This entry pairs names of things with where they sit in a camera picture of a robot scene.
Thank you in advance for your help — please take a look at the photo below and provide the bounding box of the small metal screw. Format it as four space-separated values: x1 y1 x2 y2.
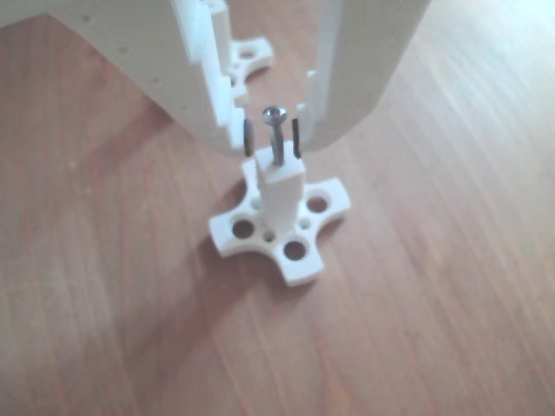
261 106 288 168

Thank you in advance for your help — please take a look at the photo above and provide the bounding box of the white cross-base post stand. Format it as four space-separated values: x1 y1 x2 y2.
208 146 351 287
227 36 276 107

